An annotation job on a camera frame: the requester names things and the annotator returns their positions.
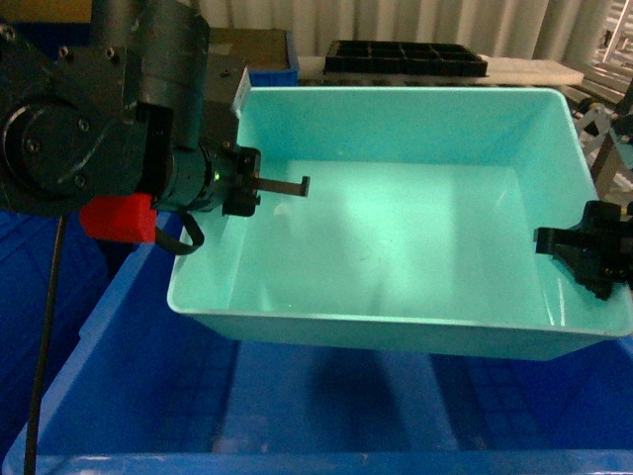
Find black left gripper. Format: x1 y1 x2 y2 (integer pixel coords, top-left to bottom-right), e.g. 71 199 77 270
152 145 311 218

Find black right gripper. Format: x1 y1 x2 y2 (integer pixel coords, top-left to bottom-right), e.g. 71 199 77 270
533 201 632 301

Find teal plastic bin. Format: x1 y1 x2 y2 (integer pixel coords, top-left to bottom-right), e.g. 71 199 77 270
167 87 632 360

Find cardboard box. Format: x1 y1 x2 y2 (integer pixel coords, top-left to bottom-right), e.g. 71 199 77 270
209 28 289 71

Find black compartment tray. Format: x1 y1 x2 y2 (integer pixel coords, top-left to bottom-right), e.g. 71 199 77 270
323 41 488 78

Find red wrist block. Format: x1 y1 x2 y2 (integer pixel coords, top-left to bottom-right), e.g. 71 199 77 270
79 193 157 243

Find blue crate left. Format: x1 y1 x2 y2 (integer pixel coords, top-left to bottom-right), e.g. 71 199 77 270
0 207 184 456

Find large blue crate front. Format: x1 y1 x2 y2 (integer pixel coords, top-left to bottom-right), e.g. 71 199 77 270
0 212 633 475

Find black cable loop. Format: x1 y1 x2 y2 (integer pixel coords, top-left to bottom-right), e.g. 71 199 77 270
153 209 206 258

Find black hanging cable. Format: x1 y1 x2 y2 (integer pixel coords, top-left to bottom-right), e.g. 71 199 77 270
22 213 68 475

